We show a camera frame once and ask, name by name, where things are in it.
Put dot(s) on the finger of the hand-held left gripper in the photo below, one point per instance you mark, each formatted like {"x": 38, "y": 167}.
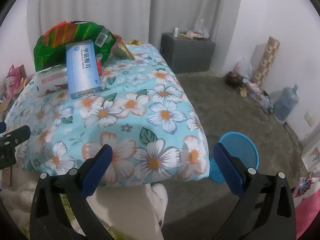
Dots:
{"x": 15, "y": 135}
{"x": 2, "y": 127}

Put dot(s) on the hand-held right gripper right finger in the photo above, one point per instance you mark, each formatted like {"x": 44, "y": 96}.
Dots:
{"x": 226, "y": 166}

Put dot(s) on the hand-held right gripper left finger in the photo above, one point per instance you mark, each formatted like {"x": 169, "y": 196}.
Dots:
{"x": 100, "y": 170}

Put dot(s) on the blue plastic bin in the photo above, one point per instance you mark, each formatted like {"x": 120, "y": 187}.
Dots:
{"x": 240, "y": 145}

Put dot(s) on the white bottle with red cap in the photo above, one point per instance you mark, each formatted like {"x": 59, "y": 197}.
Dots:
{"x": 50, "y": 78}

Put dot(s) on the green and red snack bag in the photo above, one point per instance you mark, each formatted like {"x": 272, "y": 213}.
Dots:
{"x": 57, "y": 45}

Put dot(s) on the white fluffy blanket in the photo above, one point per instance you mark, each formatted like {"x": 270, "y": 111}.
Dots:
{"x": 15, "y": 197}

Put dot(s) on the pink plastic bag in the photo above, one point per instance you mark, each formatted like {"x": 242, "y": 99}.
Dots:
{"x": 12, "y": 77}

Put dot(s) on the brown paper bag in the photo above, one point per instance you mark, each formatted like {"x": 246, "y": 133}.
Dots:
{"x": 23, "y": 71}

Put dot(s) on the light blue floral blanket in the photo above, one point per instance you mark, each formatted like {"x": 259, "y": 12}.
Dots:
{"x": 150, "y": 115}

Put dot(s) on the blue water jug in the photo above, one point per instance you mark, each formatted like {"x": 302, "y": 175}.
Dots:
{"x": 285, "y": 105}

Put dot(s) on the small dark appliance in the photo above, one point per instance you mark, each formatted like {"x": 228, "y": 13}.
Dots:
{"x": 233, "y": 80}

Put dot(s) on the pink printed blanket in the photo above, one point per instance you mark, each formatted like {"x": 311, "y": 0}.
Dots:
{"x": 307, "y": 210}

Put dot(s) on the blue medicine box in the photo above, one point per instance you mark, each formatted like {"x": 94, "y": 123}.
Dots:
{"x": 82, "y": 72}

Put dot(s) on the white plastic bag red print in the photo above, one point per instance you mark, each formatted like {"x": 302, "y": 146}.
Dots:
{"x": 243, "y": 66}

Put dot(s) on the white board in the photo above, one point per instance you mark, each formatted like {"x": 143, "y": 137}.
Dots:
{"x": 257, "y": 57}

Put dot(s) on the patterned paper roll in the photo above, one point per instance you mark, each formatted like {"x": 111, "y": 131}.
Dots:
{"x": 266, "y": 60}

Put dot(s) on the grey cabinet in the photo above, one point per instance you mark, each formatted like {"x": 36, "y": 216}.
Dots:
{"x": 190, "y": 55}

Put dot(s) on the orange and blue cracker packet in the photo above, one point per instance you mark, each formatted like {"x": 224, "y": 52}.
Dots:
{"x": 122, "y": 48}

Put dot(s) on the crumpled yellow wrapper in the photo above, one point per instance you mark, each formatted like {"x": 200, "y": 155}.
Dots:
{"x": 136, "y": 42}

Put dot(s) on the flat beige box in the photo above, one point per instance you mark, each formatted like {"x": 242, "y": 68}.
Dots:
{"x": 186, "y": 35}

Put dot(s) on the clear plastic bag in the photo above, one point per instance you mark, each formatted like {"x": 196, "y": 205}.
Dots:
{"x": 202, "y": 28}

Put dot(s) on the small white bottle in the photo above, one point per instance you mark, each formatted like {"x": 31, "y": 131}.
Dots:
{"x": 176, "y": 32}

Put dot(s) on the wall socket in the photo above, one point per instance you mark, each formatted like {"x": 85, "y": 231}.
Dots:
{"x": 310, "y": 119}

